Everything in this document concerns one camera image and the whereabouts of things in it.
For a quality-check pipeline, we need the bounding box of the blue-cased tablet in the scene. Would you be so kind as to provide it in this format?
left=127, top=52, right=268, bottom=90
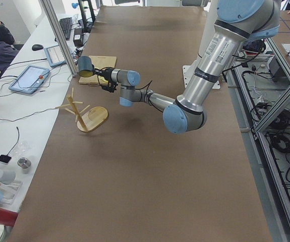
left=44, top=45, right=66, bottom=68
left=9, top=65, right=50, bottom=95

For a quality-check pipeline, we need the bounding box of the blue mug yellow inside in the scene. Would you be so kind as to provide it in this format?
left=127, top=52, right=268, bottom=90
left=78, top=56, right=94, bottom=78

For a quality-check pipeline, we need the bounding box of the blue-cased tablet near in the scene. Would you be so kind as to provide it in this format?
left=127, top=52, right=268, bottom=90
left=9, top=65, right=50, bottom=95

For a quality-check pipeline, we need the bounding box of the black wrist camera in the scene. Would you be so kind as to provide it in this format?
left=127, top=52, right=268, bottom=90
left=101, top=82, right=117, bottom=93

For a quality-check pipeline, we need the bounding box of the aluminium frame post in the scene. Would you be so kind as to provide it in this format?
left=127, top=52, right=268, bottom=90
left=40, top=0, right=77, bottom=77

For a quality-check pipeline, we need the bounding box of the blue-cased tablet far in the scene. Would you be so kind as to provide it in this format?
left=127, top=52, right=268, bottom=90
left=44, top=45, right=66, bottom=68

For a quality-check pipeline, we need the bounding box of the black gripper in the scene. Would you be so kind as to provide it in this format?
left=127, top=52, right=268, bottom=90
left=92, top=67, right=113, bottom=81

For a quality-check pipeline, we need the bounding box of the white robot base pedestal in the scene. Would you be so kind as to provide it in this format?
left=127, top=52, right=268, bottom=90
left=182, top=1, right=218, bottom=88

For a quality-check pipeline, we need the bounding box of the black computer mouse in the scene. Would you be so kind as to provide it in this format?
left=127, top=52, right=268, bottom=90
left=31, top=44, right=44, bottom=51

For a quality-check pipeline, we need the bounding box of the small metal cup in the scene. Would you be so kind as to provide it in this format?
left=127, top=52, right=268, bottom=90
left=17, top=157, right=32, bottom=174

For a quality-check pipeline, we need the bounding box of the wooden cup storage rack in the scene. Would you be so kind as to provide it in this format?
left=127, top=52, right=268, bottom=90
left=56, top=88, right=109, bottom=133

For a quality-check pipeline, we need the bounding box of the small black square device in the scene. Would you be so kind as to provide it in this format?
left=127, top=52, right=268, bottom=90
left=0, top=154, right=12, bottom=164

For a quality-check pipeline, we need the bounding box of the wooden cutting board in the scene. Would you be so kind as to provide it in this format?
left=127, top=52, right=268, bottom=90
left=79, top=55, right=117, bottom=86

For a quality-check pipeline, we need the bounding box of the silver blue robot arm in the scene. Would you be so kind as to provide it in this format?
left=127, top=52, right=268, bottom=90
left=92, top=1, right=281, bottom=134

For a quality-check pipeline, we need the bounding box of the grey cup lying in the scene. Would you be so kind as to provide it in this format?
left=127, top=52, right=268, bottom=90
left=0, top=169, right=16, bottom=184

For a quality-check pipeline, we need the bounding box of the black power adapter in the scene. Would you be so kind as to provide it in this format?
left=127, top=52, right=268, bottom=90
left=73, top=28, right=84, bottom=47

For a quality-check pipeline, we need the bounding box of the black keyboard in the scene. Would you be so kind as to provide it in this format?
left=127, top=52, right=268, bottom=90
left=59, top=17, right=73, bottom=40

